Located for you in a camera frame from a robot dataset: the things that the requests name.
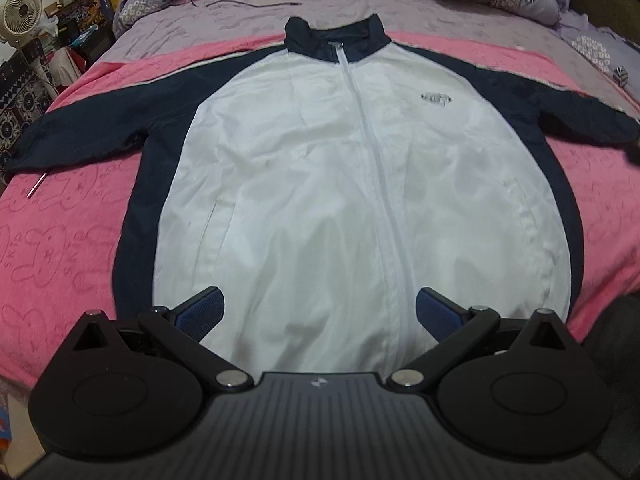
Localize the patterned black white cloth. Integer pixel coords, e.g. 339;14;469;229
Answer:
0;50;58;158

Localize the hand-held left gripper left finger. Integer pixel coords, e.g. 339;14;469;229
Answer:
64;287;254;393

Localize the white desk fan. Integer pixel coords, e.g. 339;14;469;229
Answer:
1;0;57;86

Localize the white and navy zip jacket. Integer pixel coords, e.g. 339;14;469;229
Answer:
5;15;640;376

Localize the blue printed box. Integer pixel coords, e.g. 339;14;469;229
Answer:
57;0;113;33

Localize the lilac bed sheet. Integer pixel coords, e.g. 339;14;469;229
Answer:
102;0;640;111

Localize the pink bunny print blanket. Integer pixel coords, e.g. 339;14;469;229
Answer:
0;30;640;386

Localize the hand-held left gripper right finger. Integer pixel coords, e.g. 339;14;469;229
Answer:
387;287;580;393

